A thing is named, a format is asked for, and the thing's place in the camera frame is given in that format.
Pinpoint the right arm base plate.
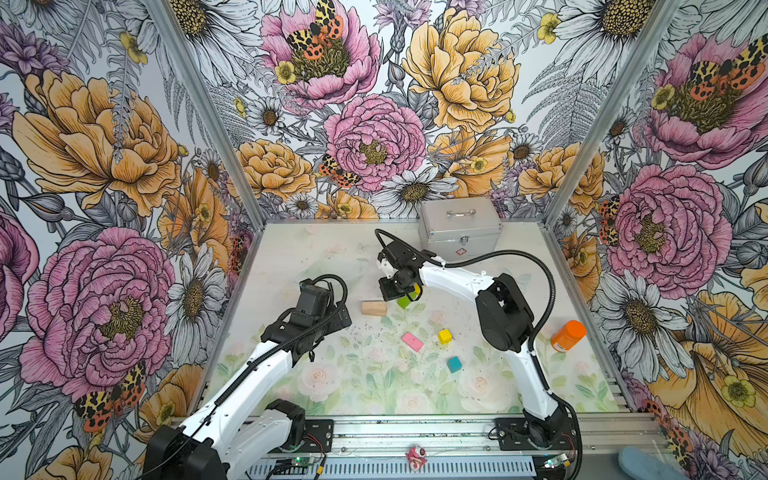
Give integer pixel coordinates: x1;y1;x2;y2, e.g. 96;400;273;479
487;417;581;452

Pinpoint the blue cloth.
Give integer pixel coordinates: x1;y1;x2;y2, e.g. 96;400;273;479
618;447;688;480

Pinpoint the orange cup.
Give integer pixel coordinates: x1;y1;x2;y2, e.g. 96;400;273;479
550;320;587;352

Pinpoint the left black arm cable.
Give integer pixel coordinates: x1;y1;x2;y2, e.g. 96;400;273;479
137;274;349;480

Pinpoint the silver metal case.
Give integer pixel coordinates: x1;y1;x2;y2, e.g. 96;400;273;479
419;197;503;262

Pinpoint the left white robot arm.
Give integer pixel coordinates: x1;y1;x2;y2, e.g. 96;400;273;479
140;274;351;479

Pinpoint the natural wood block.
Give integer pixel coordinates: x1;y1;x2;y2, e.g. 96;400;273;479
361;300;388;317

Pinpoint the pink rectangular block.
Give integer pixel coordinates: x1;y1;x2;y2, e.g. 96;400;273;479
401;332;424;352

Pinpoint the teal cube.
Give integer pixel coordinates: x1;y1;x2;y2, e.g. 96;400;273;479
446;356;463;373

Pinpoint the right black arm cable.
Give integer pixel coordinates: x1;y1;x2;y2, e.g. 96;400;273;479
374;228;583;480

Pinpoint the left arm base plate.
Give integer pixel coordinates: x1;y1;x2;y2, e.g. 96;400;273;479
278;419;335;454

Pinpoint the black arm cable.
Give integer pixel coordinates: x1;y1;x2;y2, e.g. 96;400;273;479
374;228;583;480
137;274;349;480

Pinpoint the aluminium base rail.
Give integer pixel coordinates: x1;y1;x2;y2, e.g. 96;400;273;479
158;413;667;460

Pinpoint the green rectangular block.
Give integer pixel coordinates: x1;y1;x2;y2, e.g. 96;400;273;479
396;296;415;309

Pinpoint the pink toy figure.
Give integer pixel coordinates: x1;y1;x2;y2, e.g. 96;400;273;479
406;446;427;471

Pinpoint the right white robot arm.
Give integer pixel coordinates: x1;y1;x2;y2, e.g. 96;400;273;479
374;228;581;450

